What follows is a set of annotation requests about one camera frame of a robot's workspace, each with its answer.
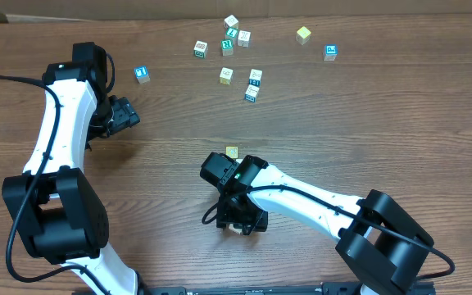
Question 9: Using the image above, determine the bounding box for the blue letter P block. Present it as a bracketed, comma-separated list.
[324, 44, 338, 61]

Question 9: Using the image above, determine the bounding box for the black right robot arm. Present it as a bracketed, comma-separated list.
[200, 152, 435, 294]

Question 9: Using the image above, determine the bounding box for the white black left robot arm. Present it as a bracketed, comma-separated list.
[2, 42, 149, 294]

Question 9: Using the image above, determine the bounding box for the blue block far left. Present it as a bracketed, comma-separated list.
[134, 66, 151, 84]

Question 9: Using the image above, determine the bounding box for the yellow wooden block centre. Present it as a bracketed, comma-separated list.
[225, 146, 238, 159]

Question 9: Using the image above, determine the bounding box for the wooden block green B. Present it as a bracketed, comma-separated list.
[193, 40, 208, 59]

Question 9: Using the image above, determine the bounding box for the wooden block yellow side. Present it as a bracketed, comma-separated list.
[219, 67, 234, 85]

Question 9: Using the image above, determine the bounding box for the wooden block blue side lower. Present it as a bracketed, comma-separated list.
[244, 84, 260, 102]

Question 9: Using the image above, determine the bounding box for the wooden block blue side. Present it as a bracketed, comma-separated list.
[244, 84, 260, 102]
[249, 69, 263, 87]

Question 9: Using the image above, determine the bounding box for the green letter R block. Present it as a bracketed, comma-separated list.
[220, 39, 234, 57]

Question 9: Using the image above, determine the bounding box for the wooden block blue side upper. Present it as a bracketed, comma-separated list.
[249, 69, 263, 87]

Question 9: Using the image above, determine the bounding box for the green letter L block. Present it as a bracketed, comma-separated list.
[225, 27, 238, 43]

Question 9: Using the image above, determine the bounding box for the wooden block letter X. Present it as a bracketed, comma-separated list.
[237, 30, 251, 48]

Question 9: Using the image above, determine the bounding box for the wooden block top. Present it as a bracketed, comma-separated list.
[224, 15, 239, 29]

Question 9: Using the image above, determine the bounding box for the cardboard box edge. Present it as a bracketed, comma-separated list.
[0, 12, 93, 24]

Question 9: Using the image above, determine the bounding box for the yellow block top right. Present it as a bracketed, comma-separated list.
[296, 26, 311, 45]

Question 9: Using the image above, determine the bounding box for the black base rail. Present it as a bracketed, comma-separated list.
[141, 282, 375, 295]

